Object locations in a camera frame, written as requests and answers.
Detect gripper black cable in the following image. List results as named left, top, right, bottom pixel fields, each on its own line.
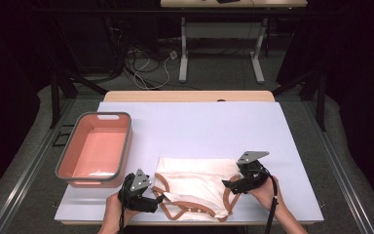
left=118, top=181, right=129, bottom=234
left=246, top=167, right=280, bottom=234

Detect black metal stand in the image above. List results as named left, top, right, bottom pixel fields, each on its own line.
left=49, top=69, right=108, bottom=130
left=272, top=69, right=327, bottom=133

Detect bundle of black cables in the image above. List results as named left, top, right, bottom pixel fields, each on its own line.
left=103, top=16, right=164, bottom=84

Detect light wooden table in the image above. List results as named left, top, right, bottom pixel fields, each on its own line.
left=60, top=90, right=316, bottom=226

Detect pink plastic basket grey rim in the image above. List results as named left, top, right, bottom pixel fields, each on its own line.
left=55, top=111, right=134, bottom=189

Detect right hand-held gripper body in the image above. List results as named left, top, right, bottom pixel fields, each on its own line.
left=232, top=150, right=276, bottom=196

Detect wooden desk white legs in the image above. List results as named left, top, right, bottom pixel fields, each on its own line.
left=160, top=0, right=309, bottom=85

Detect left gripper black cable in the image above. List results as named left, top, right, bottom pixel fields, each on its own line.
left=118, top=181, right=129, bottom=234

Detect white floor cable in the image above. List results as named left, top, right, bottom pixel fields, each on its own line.
left=132, top=55, right=172, bottom=91

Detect person's right hand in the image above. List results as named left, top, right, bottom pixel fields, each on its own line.
left=247, top=176, right=285, bottom=213

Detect cream baby bodysuit brown trim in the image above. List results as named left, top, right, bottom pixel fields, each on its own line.
left=151, top=157, right=244, bottom=223

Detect dark curtain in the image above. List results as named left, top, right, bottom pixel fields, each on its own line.
left=0, top=0, right=52, bottom=206
left=277, top=0, right=374, bottom=213

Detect person's left hand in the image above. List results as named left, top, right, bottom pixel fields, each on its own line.
left=105, top=192, right=141, bottom=229

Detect grey metal floor rail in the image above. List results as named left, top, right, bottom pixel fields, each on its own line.
left=0, top=98, right=76, bottom=234
left=301, top=100, right=374, bottom=234

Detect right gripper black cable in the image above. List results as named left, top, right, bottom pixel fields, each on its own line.
left=246, top=167, right=280, bottom=234

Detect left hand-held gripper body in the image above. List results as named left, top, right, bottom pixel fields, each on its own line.
left=117, top=168, right=159, bottom=215

